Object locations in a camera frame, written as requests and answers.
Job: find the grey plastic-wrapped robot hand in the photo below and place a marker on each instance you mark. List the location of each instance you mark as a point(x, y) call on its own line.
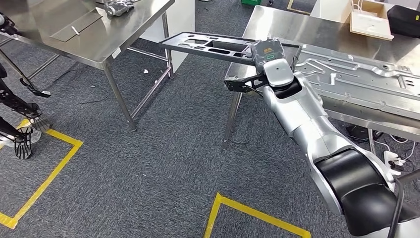
point(118, 8)

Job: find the long black plastic car part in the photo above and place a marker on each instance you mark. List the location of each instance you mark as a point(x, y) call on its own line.
point(183, 46)

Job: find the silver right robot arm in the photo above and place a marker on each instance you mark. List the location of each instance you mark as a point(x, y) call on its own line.
point(305, 121)

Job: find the stainless steel workbench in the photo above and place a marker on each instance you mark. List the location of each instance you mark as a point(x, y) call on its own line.
point(279, 19)

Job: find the stainless steel table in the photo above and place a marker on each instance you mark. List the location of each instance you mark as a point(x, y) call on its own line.
point(115, 39)

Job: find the flat grey metal plate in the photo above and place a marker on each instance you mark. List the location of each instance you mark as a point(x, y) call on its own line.
point(75, 23)

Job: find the small white bolt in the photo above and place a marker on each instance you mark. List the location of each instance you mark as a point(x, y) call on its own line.
point(75, 31)

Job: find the green plastic crate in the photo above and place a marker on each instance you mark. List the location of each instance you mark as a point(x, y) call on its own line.
point(251, 2)

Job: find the pale wooden box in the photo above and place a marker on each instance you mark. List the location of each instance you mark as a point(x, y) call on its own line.
point(370, 24)

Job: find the stamped silver metal panel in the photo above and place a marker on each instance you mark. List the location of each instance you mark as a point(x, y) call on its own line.
point(361, 85)

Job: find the black bag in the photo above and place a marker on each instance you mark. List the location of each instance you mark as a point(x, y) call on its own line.
point(405, 18)

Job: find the white power strip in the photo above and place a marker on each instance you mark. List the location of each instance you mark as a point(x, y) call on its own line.
point(393, 161)

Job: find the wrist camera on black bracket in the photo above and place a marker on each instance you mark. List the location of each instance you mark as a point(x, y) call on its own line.
point(236, 86)

